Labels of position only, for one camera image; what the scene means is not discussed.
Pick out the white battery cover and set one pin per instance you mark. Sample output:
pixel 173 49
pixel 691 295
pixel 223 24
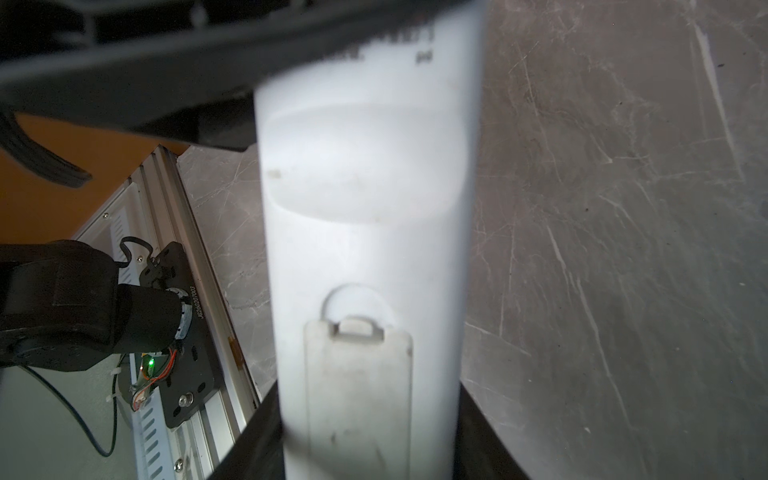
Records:
pixel 359 382

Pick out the white remote control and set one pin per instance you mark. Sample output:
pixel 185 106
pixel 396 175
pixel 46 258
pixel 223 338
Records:
pixel 373 220

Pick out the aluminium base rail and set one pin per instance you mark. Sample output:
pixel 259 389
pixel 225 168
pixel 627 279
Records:
pixel 187 425

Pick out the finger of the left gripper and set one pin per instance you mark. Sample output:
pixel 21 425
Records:
pixel 219 73

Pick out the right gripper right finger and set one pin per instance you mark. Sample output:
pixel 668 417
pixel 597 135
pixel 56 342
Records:
pixel 479 452

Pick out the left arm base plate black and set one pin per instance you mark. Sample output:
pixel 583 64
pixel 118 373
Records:
pixel 165 311

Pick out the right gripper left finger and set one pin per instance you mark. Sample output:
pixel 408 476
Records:
pixel 258 451

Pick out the left circuit board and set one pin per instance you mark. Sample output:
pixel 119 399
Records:
pixel 153 375

